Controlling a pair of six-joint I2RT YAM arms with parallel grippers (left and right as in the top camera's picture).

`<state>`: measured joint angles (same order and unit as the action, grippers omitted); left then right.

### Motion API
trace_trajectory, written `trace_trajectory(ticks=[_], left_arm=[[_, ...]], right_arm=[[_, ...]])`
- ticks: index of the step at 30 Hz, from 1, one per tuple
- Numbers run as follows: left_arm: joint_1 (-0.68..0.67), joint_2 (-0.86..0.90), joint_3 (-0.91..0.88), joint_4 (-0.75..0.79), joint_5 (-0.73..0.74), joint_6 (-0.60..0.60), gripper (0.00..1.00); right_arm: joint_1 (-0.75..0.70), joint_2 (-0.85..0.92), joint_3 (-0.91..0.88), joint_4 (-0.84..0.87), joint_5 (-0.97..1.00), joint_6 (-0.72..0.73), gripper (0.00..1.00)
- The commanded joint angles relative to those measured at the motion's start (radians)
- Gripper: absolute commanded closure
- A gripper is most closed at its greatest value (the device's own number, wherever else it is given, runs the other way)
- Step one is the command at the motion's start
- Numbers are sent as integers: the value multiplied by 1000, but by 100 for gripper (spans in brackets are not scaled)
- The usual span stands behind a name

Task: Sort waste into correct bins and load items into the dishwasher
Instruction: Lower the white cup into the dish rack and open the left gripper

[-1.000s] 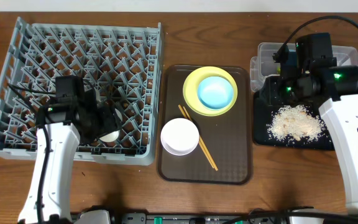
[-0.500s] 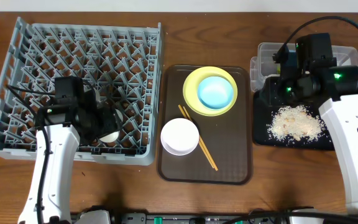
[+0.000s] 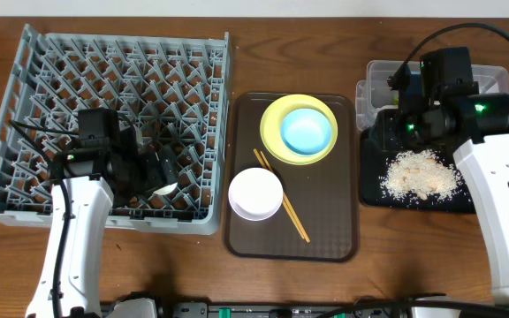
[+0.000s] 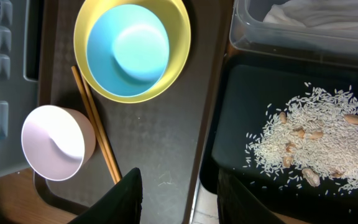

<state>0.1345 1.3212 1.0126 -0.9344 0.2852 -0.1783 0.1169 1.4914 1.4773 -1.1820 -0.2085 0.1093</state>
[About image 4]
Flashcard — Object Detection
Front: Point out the blue bowl with rice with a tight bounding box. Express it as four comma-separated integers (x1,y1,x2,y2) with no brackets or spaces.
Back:
86,4,170,98

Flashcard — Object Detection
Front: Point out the clear plastic bin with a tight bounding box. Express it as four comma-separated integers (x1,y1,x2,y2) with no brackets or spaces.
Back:
229,1,358,60

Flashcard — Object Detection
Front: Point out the pile of white rice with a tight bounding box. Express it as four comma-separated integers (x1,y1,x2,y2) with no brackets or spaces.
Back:
243,82,358,195

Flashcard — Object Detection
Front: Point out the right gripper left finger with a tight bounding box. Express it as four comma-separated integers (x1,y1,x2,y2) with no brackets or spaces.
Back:
69,167,143,224

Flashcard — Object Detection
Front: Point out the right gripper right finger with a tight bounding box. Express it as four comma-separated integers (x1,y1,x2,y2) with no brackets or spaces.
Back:
217,169,283,224

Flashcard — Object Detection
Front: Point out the pink bowl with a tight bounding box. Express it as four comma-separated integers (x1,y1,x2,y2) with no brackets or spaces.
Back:
21,105,96,181

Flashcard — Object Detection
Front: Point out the black plastic tray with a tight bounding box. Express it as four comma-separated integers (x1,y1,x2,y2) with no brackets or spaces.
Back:
200,54,358,223

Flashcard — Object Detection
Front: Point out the wooden chopstick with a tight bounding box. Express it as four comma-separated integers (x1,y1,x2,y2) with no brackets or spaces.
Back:
71,65,122,184
80,76,122,184

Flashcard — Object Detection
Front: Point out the white napkin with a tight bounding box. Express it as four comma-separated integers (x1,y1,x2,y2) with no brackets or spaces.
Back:
264,0,358,30

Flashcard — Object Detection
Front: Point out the brown serving tray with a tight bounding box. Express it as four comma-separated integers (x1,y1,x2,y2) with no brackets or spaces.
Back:
34,0,232,223

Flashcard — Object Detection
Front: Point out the yellow round plate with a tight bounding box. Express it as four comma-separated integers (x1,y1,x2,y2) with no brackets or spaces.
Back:
73,0,191,103

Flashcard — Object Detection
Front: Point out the grey plastic dish rack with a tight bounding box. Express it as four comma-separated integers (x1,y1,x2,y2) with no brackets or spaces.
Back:
0,0,44,177

